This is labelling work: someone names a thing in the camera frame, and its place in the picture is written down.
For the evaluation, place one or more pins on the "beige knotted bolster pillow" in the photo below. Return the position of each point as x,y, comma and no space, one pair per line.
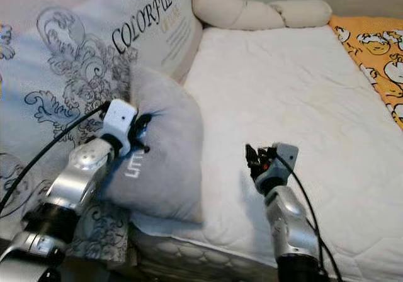
239,11

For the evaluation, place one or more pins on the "large damask printed pillow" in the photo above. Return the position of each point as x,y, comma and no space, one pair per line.
50,74

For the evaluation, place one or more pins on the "small grey pillow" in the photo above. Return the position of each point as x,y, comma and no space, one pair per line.
170,169

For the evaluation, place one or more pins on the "white quilted mattress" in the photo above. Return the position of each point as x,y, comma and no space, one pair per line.
277,93

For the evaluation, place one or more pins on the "orange cartoon print blanket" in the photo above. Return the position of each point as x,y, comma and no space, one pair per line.
378,55

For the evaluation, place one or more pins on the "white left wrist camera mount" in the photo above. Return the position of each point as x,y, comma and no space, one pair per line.
119,118

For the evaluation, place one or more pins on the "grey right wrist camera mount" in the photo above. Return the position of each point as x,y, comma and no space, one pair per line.
285,158

